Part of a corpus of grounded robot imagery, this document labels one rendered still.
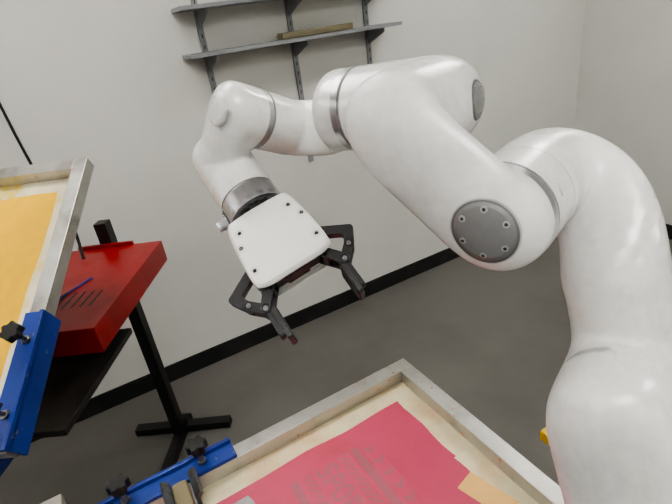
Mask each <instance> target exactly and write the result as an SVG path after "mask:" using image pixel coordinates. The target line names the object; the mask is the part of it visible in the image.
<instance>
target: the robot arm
mask: <svg viewBox="0 0 672 504"><path fill-rule="evenodd" d="M484 105H485V90H484V86H483V82H482V80H481V78H480V75H479V74H478V72H477V71H476V69H475V68H474V67H473V66H472V65H471V64H469V63H468V62H466V61H465V60H463V59H461V58H458V57H455V56H450V55H427V56H420V57H414V58H407V59H401V60H394V61H388V62H381V63H375V64H368V65H361V66H354V67H348V68H340V69H334V70H332V71H330V72H328V73H327V74H325V75H324V76H323V77H322V78H321V79H320V81H319V82H318V84H317V86H316V88H315V91H314V95H313V99H311V100H294V99H290V98H288V97H285V96H282V95H279V94H276V93H273V92H270V91H267V90H264V89H260V88H257V87H254V86H251V85H248V84H245V83H241V82H238V81H225V82H223V83H221V84H220V85H219V86H218V87H217V88H216V89H215V91H214V93H213V95H212V97H211V99H210V102H209V107H208V112H207V116H206V121H205V126H204V130H203V134H202V138H201V139H200V140H199V141H198V143H197V144H196V146H195V147H194V150H193V154H192V162H193V165H194V168H195V169H196V171H197V173H198V175H199V176H200V178H201V179H202V181H203V182H204V184H205V186H206V187H207V189H208V190H209V192H210V194H211V195H212V197H213V198H214V200H215V202H216V203H217V205H218V206H219V208H220V210H221V211H222V215H223V216H222V217H223V219H221V221H220V222H218V223H216V225H217V227H218V228H219V230H220V231H221V233H222V232H224V231H225V230H228V234H229V238H230V240H231V243H232V245H233V248H234V250H235V252H236V254H237V256H238V258H239V260H240V262H241V264H242V266H243V268H244V269H245V273H244V275H243V276H242V278H241V280H240V281H239V283H238V285H237V286H236V288H235V290H234V291H233V293H232V294H231V296H230V298H229V303H230V304H231V305H232V306H233V307H235V308H237V309H239V310H241V311H243V312H246V313H248V314H249V315H252V316H257V317H263V318H267V319H268V320H270V321H271V323H272V325H273V326H274V328H275V329H276V331H277V333H278V334H279V336H280V337H281V339H282V340H285V339H286V338H288V339H289V340H290V341H291V343H292V344H293V345H295V344H296V343H297V342H298V340H297V338H296V337H295V335H294V333H293V332H292V330H291V329H290V327H289V325H288V324H287V322H286V321H285V319H284V317H283V316H282V314H281V313H280V311H279V310H278V308H277V302H278V297H279V296H281V295H282V294H284V293H286V292H287V291H289V290H291V289H292V288H294V287H295V286H297V285H298V284H300V283H302V282H303V281H305V280H306V279H308V278H310V277H311V276H313V275H314V274H316V273H317V272H319V271H320V270H322V269H323V268H325V267H326V266H330V267H333V268H337V269H340V270H341V272H342V276H343V278H344V279H345V281H346V282H347V284H348V285H349V286H350V288H351V289H352V291H353V292H354V293H355V295H356V296H357V297H358V299H359V300H363V299H365V292H364V289H363V288H365V287H366V284H365V282H364V280H363V279H362V277H361V276H360V275H359V273H358V272H357V271H356V269H355V268H354V266H353V265H352V260H353V255H354V250H355V247H354V230H353V226H352V225H351V224H342V225H330V226H319V225H318V223H317V222H316V221H315V220H314V219H313V218H312V216H311V215H310V214H309V213H308V212H307V211H306V210H305V209H304V208H303V207H302V206H301V205H300V204H299V203H298V202H297V201H296V200H295V199H294V198H293V197H292V196H290V195H289V194H288V193H280V192H279V191H278V189H277V188H276V186H275V185H274V184H273V182H272V181H271V179H270V178H269V177H268V175H267V174H266V172H265V171H264V170H263V168H262V167H261V165H260V164H259V163H258V161H257V160H256V158H255V157H254V156H253V154H252V153H251V152H250V151H251V150H253V149H257V150H262V151H267V152H272V153H277V154H282V155H294V156H312V155H314V156H316V155H332V154H337V153H341V152H343V151H354V152H355V154H356V155H357V157H358V159H359V160H360V161H361V163H362V164H363V165H364V166H365V167H366V168H367V169H368V170H369V171H370V173H371V174H372V175H373V176H374V177H375V178H376V179H377V180H378V181H379V182H380V183H381V184H382V185H383V186H384V187H385V188H386V189H387V190H388V191H389V192H390V193H391V194H392V195H393V196H395V197H396V198H397V199H398V200H399V201H400V202H401V203H402V204H403V205H404V206H405V207H406V208H407V209H408V210H409V211H411V212H412V213H413V214H414V215H415V216H416V217H417V218H418V219H419V220H420V221H421V222H422V223H423V224H424V225H425V226H426V227H428V228H429V229H430V230H431V231H432V232H433V233H434V234H435V235H436V236H437V237H438V238H439V239H440V240H441V241H442V242H443V243H444V244H445V245H447V246H448V247H449V248H450V249H451V250H452V251H454V252H455V253H457V254H458V255H459V256H461V257H462V258H463V259H465V260H467V261H468V262H470V263H472V264H474V265H476V266H478V267H481V268H484V269H488V270H494V271H509V270H516V269H519V268H521V267H524V266H526V265H528V264H530V263H531V262H533V261H534V260H536V259H537V258H539V257H540V256H541V255H542V254H543V253H544V252H545V251H546V250H547V249H548V247H549V246H550V245H551V243H552V242H553V241H554V239H555V238H556V237H557V238H558V243H559V254H560V277H561V284H562V289H563V293H564V296H565V299H566V303H567V308H568V314H569V319H570V326H571V344H570V348H569V351H568V353H567V356H566V358H565V361H564V363H563V365H562V367H561V369H560V371H559V373H558V375H557V377H556V379H555V381H554V384H553V386H552V388H551V391H550V394H549V397H548V401H547V406H546V431H547V437H548V442H549V446H550V450H551V454H552V458H553V462H554V465H555V469H556V473H557V477H558V481H559V485H560V489H561V493H562V496H563V500H564V504H672V256H671V250H670V244H669V239H668V234H667V229H666V224H665V220H664V217H663V213H662V210H661V207H660V204H659V201H658V199H657V196H656V194H655V192H654V189H653V187H652V185H651V184H650V182H649V180H648V179H647V177H646V175H645V174H644V173H643V171H642V170H641V168H640V167H639V166H638V165H637V164H636V163H635V161H634V160H633V159H632V158H631V157H630V156H628V155H627V154H626V153H625V152H624V151H623V150H621V149H620V148H619V147H617V146H616V145H614V144H613V143H611V142H609V141H607V140H605V139H603V138H601V137H599V136H597V135H594V134H591V133H588V132H585V131H581V130H577V129H571V128H561V127H554V128H544V129H539V130H535V131H531V132H529V133H526V134H524V135H522V136H520V137H518V138H516V139H514V140H512V141H511V142H509V143H508V144H506V145H505V146H504V147H502V148H501V149H499V150H498V151H497V152H495V153H494V154H493V153H492V152H491V151H490V150H488V149H487V148H486V147H485V146H484V145H483V144H481V143H480V142H479V141H478V140H477V139H476V138H475V137H473V136H472V135H471V132H472V131H473V130H474V129H475V127H476V126H477V124H478V122H479V120H480V119H481V116H482V113H483V110H484ZM331 238H343V239H344V244H343V248H342V251H338V250H335V249H331V248H330V246H329V245H331V242H330V240H329V239H331ZM253 285H254V286H255V287H256V288H257V289H258V291H259V292H260V293H261V295H262V298H261V303H257V302H252V301H248V300H246V299H245V297H246V296H247V294H248V292H249V291H250V289H251V287H252V286H253Z"/></svg>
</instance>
